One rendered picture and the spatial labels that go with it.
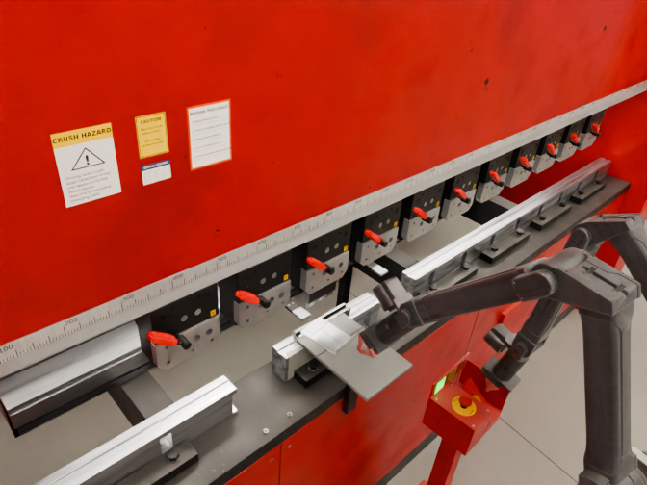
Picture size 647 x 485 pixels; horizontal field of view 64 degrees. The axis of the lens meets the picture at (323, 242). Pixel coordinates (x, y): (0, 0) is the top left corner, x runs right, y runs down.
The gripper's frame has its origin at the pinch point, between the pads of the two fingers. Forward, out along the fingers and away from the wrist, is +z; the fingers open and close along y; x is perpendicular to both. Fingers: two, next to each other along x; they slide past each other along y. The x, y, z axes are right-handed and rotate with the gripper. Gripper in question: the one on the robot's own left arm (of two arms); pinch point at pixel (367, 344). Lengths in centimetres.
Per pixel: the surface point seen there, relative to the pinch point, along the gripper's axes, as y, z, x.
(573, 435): -124, 72, 87
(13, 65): 62, -55, -52
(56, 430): 54, 152, -43
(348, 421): -3.5, 34.8, 15.7
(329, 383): 2.7, 21.4, 3.1
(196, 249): 38, -23, -32
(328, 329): -2.0, 14.2, -9.4
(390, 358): -7.4, 4.8, 6.3
